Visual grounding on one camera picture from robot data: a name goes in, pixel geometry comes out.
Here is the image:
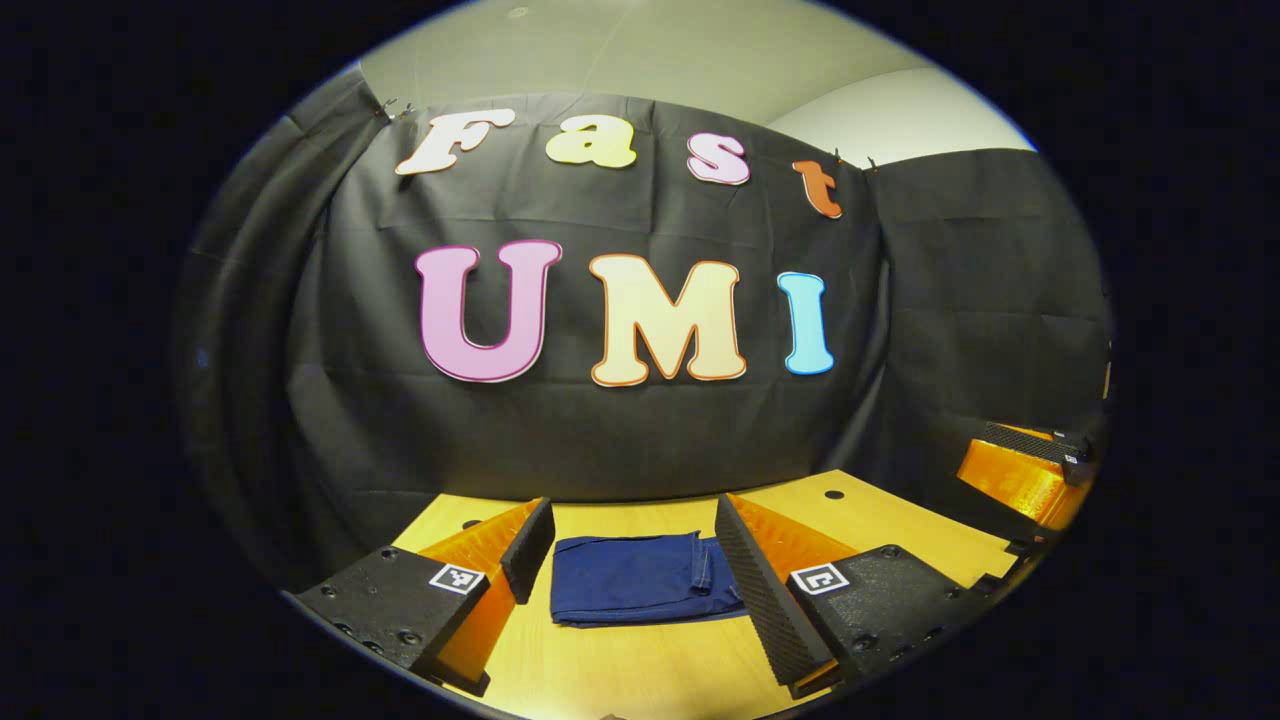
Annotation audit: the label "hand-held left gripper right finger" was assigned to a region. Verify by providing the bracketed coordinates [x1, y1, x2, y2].
[714, 493, 993, 699]

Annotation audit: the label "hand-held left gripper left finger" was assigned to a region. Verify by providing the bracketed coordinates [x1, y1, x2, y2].
[283, 497, 557, 698]

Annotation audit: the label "blue denim jeans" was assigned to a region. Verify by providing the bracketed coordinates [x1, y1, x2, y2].
[549, 531, 749, 629]

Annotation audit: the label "black backdrop cloth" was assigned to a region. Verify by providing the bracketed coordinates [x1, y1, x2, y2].
[170, 70, 1113, 591]

